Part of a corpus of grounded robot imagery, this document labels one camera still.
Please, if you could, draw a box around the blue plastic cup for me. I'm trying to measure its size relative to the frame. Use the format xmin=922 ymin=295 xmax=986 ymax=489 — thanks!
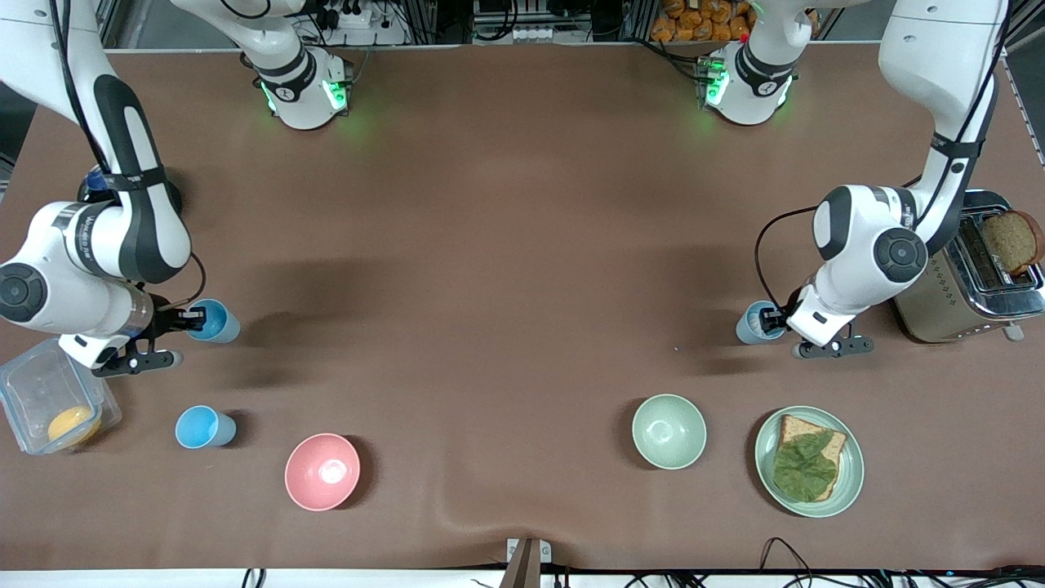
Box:
xmin=186 ymin=299 xmax=242 ymax=344
xmin=736 ymin=301 xmax=789 ymax=345
xmin=175 ymin=405 xmax=238 ymax=450

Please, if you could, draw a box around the clear plastic food container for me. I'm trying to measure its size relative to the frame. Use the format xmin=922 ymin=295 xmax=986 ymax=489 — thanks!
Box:
xmin=0 ymin=336 xmax=123 ymax=456

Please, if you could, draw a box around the orange round food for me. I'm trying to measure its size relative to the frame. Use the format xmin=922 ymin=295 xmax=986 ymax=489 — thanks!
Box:
xmin=47 ymin=406 xmax=103 ymax=448

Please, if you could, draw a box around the brown bread slice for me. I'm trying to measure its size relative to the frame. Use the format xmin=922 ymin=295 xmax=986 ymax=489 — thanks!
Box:
xmin=776 ymin=414 xmax=848 ymax=502

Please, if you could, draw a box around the beige steel toaster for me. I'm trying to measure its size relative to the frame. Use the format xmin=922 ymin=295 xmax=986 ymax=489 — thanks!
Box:
xmin=894 ymin=189 xmax=1045 ymax=344

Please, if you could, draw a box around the green lettuce leaf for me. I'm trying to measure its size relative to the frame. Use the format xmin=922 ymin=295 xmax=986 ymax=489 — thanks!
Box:
xmin=773 ymin=431 xmax=839 ymax=502

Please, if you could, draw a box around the pale green bowl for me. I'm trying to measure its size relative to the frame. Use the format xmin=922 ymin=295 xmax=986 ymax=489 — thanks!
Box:
xmin=631 ymin=394 xmax=708 ymax=470

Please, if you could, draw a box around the pale green plate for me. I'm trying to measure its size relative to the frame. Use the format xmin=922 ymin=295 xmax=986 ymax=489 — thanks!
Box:
xmin=754 ymin=405 xmax=865 ymax=519

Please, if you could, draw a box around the pink bowl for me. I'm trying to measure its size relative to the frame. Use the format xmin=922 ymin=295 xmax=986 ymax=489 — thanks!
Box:
xmin=284 ymin=433 xmax=361 ymax=512

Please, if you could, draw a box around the dark toast slice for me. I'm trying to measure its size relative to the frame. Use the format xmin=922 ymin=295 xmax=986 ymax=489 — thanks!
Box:
xmin=980 ymin=210 xmax=1045 ymax=276

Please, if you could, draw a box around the brown table cloth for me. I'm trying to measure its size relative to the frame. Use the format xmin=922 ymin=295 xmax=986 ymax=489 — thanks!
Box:
xmin=0 ymin=41 xmax=1045 ymax=572

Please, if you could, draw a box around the orange snack pile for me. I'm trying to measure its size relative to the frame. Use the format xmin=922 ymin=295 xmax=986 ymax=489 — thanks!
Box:
xmin=651 ymin=0 xmax=756 ymax=43

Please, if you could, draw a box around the black pot blue handle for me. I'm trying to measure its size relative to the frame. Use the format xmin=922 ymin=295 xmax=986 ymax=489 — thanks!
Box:
xmin=78 ymin=166 xmax=184 ymax=215

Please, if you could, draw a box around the black looped cable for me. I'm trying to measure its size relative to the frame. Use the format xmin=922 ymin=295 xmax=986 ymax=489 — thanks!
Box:
xmin=761 ymin=537 xmax=813 ymax=577

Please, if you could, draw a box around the black cable bundle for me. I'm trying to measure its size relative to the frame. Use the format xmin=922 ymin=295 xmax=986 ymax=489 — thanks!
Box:
xmin=882 ymin=563 xmax=1045 ymax=588

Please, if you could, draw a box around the grey metal camera bracket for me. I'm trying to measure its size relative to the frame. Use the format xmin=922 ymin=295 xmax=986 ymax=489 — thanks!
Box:
xmin=500 ymin=537 xmax=552 ymax=588

